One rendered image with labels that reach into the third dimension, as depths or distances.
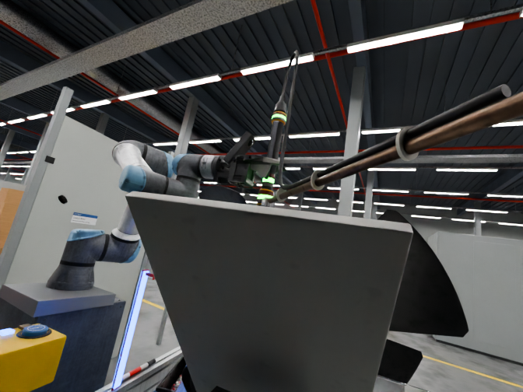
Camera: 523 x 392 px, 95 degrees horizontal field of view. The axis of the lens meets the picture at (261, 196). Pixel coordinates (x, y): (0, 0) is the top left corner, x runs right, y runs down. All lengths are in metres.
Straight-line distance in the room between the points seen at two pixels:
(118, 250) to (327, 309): 1.06
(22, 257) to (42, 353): 1.64
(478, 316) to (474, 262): 1.03
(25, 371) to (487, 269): 6.68
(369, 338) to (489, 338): 6.56
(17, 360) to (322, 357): 0.55
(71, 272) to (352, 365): 1.06
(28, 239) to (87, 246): 1.13
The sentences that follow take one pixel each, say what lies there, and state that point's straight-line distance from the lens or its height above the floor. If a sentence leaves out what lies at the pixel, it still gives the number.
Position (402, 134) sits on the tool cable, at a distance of 0.27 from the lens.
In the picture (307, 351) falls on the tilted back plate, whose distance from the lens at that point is 0.31.
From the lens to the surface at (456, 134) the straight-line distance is 0.24.
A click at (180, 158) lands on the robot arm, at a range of 0.81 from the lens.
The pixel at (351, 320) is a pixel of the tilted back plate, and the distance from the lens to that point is 0.25.
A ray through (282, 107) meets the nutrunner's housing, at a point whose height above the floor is 1.73.
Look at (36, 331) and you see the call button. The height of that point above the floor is 1.08.
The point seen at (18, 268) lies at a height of 0.89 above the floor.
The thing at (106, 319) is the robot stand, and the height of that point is 0.94.
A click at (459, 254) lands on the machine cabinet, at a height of 1.81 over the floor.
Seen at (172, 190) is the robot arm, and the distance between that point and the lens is 0.74.
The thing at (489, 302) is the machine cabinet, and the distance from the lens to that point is 6.74.
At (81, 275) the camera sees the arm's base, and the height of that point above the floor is 1.09.
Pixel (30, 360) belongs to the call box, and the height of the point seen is 1.04.
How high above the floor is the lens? 1.33
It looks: 11 degrees up
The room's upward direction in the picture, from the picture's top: 10 degrees clockwise
